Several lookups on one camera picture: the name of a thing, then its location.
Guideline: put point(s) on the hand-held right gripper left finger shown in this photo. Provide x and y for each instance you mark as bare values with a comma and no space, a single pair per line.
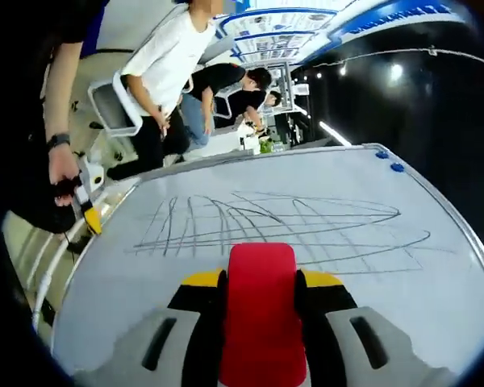
197,314

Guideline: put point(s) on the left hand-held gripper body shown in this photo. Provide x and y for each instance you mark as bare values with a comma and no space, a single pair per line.
89,181

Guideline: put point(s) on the white whiteboard with grey frame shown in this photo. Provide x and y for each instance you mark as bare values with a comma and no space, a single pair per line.
326,173

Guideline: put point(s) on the green potted plant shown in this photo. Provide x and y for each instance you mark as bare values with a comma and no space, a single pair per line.
267,147

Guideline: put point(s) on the person's dark clothing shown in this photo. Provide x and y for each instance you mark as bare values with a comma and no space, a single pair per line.
24,193

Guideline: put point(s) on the red whiteboard eraser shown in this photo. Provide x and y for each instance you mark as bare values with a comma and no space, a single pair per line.
262,314

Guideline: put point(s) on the person's left hand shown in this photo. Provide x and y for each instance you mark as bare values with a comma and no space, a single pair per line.
64,173

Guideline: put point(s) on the blue white wall display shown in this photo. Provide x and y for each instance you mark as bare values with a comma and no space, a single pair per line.
274,44

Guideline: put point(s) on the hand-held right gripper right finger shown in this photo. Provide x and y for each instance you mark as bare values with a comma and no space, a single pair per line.
326,306

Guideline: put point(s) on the white ceiling conduit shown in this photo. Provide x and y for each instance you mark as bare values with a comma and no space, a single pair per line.
387,52

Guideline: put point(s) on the black wristband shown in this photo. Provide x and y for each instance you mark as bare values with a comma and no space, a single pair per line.
58,141

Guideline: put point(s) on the white mesh office chair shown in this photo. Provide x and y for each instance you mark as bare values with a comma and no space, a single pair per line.
113,109

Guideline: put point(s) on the round ceiling light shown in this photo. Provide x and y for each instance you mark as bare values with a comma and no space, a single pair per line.
396,70

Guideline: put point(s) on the white floor pipe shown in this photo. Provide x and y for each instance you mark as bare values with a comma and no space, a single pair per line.
44,282

